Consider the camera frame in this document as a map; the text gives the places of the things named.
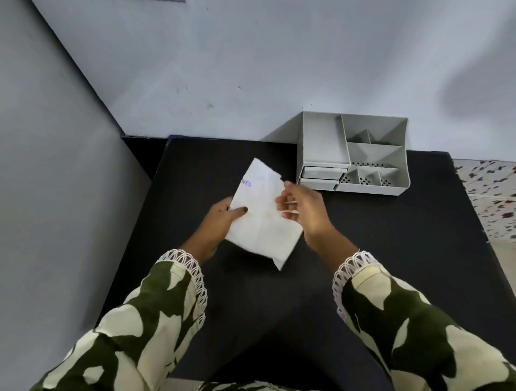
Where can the person's left hand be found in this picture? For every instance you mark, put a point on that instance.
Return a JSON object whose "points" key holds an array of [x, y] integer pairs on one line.
{"points": [[215, 225]]}

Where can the person's right hand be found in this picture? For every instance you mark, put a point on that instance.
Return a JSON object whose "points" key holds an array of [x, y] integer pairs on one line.
{"points": [[308, 209]]}

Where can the person's left thumb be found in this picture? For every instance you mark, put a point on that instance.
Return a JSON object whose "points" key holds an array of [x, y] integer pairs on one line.
{"points": [[237, 213]]}

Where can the person's right thumb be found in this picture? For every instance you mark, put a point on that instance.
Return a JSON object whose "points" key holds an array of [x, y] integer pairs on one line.
{"points": [[288, 190]]}

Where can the white paper packet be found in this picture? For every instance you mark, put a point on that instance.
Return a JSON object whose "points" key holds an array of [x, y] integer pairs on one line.
{"points": [[264, 219]]}

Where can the person's left forearm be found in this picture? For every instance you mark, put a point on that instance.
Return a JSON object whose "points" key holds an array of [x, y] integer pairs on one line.
{"points": [[133, 322]]}

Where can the person's right forearm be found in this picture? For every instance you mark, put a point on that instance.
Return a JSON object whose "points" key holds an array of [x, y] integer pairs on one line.
{"points": [[407, 318]]}

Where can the grey plastic desk organizer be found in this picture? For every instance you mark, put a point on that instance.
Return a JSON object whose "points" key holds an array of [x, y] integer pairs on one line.
{"points": [[354, 155]]}

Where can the black table mat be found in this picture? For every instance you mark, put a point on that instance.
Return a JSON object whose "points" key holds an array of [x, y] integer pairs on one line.
{"points": [[282, 282]]}

